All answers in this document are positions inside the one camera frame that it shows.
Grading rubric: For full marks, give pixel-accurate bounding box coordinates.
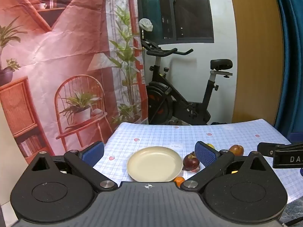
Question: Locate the blue checked tablecloth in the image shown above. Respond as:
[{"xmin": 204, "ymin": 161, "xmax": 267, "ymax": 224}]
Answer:
[{"xmin": 93, "ymin": 119, "xmax": 303, "ymax": 218}]

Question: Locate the red apple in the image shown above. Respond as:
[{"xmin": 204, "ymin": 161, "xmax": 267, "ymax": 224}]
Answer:
[{"xmin": 229, "ymin": 145, "xmax": 244, "ymax": 156}]

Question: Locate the cream round plate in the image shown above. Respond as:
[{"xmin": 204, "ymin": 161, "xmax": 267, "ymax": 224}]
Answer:
[{"xmin": 127, "ymin": 147, "xmax": 183, "ymax": 182}]

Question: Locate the printed room wall backdrop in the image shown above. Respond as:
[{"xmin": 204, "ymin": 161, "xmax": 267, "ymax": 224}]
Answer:
[{"xmin": 0, "ymin": 0, "xmax": 149, "ymax": 165}]

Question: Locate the dark purple mangosteen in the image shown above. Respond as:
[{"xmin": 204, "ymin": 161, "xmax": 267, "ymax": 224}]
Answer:
[{"xmin": 183, "ymin": 152, "xmax": 200, "ymax": 171}]

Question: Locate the black exercise bike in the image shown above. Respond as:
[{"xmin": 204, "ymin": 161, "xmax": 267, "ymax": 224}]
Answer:
[{"xmin": 139, "ymin": 38, "xmax": 233, "ymax": 126}]

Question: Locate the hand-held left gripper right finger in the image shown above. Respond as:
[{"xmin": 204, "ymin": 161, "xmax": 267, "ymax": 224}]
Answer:
[{"xmin": 181, "ymin": 141, "xmax": 276, "ymax": 192}]

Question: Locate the wooden door panel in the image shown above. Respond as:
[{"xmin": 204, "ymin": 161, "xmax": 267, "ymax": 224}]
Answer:
[{"xmin": 227, "ymin": 0, "xmax": 284, "ymax": 124}]

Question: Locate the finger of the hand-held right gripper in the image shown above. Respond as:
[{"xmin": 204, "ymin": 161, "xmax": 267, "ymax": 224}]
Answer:
[{"xmin": 257, "ymin": 142, "xmax": 292, "ymax": 158}]

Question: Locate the dark window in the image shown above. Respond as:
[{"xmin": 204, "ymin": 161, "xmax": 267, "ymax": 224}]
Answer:
[{"xmin": 136, "ymin": 0, "xmax": 215, "ymax": 45}]

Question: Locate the white plastic bag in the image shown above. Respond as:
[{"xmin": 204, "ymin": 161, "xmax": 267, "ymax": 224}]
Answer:
[{"xmin": 139, "ymin": 18, "xmax": 153, "ymax": 32}]

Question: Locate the blue curtain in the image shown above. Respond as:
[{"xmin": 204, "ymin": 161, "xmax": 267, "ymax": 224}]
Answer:
[{"xmin": 271, "ymin": 0, "xmax": 303, "ymax": 145}]

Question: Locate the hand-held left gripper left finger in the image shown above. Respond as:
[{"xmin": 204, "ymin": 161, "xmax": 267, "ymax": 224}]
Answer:
[{"xmin": 22, "ymin": 141, "xmax": 118, "ymax": 192}]

